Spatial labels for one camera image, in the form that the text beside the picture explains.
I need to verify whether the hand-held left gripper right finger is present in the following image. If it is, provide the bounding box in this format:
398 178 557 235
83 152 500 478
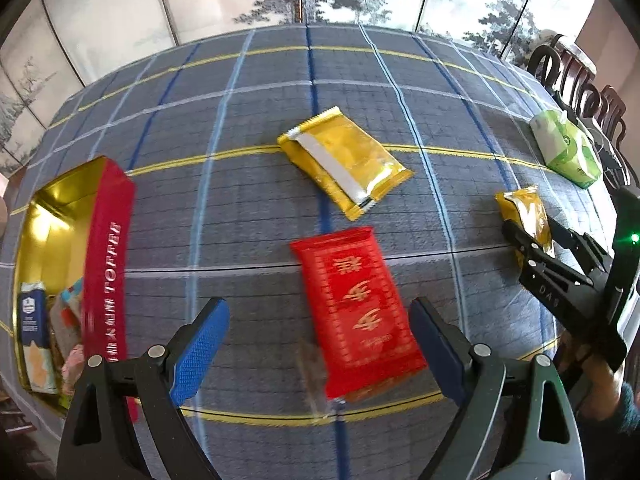
409 296 586 480

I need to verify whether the grey plaid tablecloth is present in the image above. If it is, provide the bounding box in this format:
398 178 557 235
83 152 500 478
0 22 631 480

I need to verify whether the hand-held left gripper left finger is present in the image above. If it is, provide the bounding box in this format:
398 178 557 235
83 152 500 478
57 297 231 480

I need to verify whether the pink snack packet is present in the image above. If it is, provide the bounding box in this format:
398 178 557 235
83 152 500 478
61 342 89 396

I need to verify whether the blue and white snack packet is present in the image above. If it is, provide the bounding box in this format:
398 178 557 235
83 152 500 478
19 281 58 393

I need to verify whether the green tissue pack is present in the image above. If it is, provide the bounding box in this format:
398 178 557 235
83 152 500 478
529 108 603 190

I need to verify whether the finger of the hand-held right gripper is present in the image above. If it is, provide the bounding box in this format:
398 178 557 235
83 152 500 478
501 220 594 289
547 216 614 277

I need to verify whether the large yellow snack packet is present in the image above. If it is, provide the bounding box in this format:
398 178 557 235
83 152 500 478
276 106 415 221

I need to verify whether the dark wooden chair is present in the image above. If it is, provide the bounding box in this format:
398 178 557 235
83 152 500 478
525 35 598 116
595 85 632 186

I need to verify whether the red and gold tin box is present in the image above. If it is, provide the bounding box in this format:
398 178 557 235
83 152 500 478
10 156 137 421

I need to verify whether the small yellow snack packet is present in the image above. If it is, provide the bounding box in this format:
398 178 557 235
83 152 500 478
495 185 556 261

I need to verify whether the person's right hand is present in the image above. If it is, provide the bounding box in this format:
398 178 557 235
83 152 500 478
557 330 625 411

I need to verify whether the orange clear snack packet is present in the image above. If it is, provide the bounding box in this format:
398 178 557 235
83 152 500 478
50 280 86 361

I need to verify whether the red snack packet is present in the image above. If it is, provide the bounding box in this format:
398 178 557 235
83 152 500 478
290 226 428 403

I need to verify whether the clear wrapped snack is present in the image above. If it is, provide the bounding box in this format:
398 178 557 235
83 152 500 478
295 342 336 418

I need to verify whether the folding screen with painted trees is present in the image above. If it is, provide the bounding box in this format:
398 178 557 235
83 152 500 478
0 0 601 176

